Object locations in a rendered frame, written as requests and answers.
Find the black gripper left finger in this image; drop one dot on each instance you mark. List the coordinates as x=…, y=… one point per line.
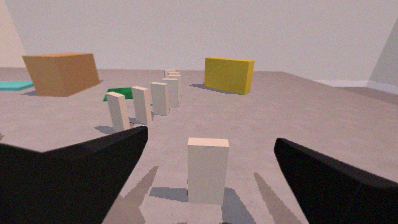
x=75, y=184

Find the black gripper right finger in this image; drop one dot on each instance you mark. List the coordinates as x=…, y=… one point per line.
x=330, y=191

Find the yellow rectangular block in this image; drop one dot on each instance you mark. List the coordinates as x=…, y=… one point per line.
x=232, y=75

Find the orange-brown box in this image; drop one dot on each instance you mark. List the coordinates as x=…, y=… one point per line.
x=62, y=75

